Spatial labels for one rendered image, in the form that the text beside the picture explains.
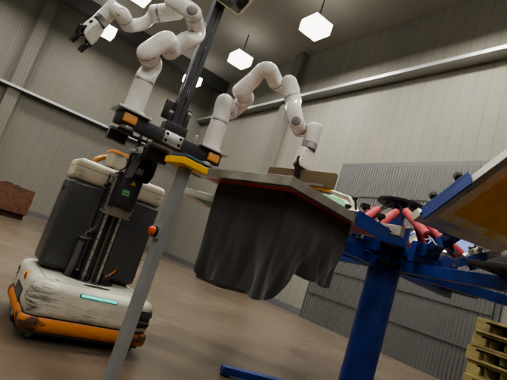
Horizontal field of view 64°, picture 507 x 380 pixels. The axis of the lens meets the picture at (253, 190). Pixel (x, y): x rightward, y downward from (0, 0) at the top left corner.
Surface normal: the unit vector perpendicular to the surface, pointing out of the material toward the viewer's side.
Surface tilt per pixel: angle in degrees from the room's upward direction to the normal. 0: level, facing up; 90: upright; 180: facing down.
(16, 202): 90
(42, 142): 90
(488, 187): 148
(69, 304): 90
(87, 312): 90
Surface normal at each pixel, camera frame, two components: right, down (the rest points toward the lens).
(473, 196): -0.11, 0.76
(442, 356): -0.77, -0.34
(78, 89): 0.56, 0.04
